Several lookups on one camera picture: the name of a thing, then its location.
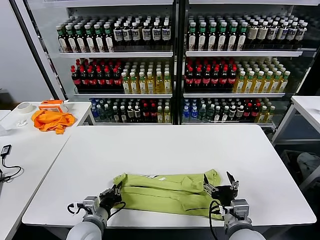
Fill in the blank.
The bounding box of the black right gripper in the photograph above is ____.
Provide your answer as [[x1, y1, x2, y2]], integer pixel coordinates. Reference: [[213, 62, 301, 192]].
[[203, 171, 240, 207]]

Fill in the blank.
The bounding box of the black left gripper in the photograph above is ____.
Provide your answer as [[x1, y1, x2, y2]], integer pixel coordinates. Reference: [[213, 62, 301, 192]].
[[99, 181, 123, 210]]

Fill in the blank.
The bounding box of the light green printed T-shirt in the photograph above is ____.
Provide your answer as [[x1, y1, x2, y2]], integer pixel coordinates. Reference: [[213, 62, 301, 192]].
[[112, 169, 225, 221]]

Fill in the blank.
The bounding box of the small white label dark bottle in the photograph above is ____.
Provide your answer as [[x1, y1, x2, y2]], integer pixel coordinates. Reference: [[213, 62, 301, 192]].
[[126, 105, 135, 124], [236, 105, 245, 123], [133, 105, 142, 124], [228, 105, 237, 123]]

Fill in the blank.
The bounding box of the small red cap cola bottle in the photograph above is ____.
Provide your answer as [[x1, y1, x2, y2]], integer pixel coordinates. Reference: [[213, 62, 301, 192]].
[[243, 103, 252, 123], [251, 103, 260, 123], [142, 104, 151, 124], [149, 104, 158, 124]]

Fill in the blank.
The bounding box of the white side table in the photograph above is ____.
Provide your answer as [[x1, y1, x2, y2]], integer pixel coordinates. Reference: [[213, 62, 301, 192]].
[[0, 101, 97, 240], [270, 95, 320, 147]]

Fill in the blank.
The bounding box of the grey fabric bundle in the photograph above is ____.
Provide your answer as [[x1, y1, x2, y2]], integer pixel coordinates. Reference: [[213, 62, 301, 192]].
[[296, 151, 320, 178]]

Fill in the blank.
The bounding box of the crumpled orange cloth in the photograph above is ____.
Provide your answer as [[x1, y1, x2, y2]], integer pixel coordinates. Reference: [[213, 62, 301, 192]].
[[30, 109, 76, 136]]

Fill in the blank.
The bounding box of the yellow juice bottle white cap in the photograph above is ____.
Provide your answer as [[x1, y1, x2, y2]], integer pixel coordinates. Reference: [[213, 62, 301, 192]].
[[129, 72, 140, 95], [269, 71, 283, 94], [138, 72, 148, 95], [146, 71, 156, 95], [232, 71, 247, 94], [277, 71, 292, 94], [155, 71, 165, 95], [259, 71, 274, 94], [241, 71, 256, 94], [163, 70, 173, 95], [250, 71, 265, 94], [121, 72, 131, 95]]

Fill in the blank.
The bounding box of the orange and white box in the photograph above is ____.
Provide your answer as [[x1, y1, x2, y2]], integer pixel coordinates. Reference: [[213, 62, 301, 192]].
[[37, 99, 69, 114]]

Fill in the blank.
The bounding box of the small black flat device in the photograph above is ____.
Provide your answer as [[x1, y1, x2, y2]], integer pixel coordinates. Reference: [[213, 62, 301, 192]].
[[0, 144, 13, 158]]

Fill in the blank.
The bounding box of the beige masking tape roll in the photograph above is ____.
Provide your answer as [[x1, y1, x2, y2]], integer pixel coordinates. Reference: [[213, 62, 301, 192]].
[[15, 102, 34, 116]]

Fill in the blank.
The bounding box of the green cap dark tea bottle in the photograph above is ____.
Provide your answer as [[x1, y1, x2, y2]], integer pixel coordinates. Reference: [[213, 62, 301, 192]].
[[227, 21, 239, 52], [207, 21, 218, 52], [56, 25, 67, 54], [92, 23, 105, 54], [187, 21, 198, 52], [197, 21, 208, 52], [102, 23, 115, 53], [236, 21, 249, 52], [217, 21, 229, 52], [83, 23, 95, 54], [73, 24, 86, 54], [64, 24, 76, 54]]

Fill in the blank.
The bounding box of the navy label dark drink bottle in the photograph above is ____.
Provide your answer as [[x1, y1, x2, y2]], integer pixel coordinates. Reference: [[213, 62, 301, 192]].
[[141, 21, 152, 50], [285, 21, 299, 49], [276, 21, 289, 49], [294, 21, 309, 49], [112, 22, 123, 50], [266, 21, 279, 49], [131, 22, 141, 50], [122, 22, 132, 50], [160, 21, 172, 50], [151, 21, 162, 50]]

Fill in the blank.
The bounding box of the beige label dark drink bottle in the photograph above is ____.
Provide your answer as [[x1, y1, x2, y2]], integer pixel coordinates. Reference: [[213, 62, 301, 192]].
[[257, 21, 270, 49], [247, 21, 260, 49]]

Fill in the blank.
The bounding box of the white drinks display cabinet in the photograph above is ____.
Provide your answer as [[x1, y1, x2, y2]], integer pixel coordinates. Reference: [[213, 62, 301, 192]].
[[180, 0, 320, 129], [24, 0, 179, 126]]

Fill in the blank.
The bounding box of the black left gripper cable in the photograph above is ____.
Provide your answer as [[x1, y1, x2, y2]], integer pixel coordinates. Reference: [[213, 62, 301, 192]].
[[107, 201, 127, 221]]

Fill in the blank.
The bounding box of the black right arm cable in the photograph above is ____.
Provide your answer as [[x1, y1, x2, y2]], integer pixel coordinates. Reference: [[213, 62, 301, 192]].
[[208, 199, 226, 240]]

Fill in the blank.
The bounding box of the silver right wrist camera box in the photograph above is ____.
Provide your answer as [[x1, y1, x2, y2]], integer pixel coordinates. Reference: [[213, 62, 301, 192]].
[[230, 198, 250, 219]]

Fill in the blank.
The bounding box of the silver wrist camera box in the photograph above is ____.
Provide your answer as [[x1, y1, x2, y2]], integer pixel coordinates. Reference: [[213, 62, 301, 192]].
[[81, 196, 101, 213], [230, 198, 250, 219]]

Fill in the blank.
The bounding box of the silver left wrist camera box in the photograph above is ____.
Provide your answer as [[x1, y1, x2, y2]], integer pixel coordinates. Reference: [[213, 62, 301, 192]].
[[81, 196, 101, 213]]

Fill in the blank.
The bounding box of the black left camera cable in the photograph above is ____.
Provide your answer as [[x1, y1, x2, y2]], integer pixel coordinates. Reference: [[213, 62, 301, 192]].
[[66, 202, 85, 215]]

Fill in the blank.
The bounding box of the thin black device cable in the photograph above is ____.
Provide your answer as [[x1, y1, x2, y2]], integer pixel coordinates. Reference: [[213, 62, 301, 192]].
[[0, 154, 22, 184]]

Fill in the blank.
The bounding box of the black cabinet centre post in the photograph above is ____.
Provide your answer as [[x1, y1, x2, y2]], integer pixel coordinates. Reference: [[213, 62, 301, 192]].
[[172, 0, 188, 126]]

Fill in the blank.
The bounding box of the black slanted frame bar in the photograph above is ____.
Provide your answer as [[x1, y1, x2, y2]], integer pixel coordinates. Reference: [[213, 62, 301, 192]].
[[9, 0, 66, 101]]

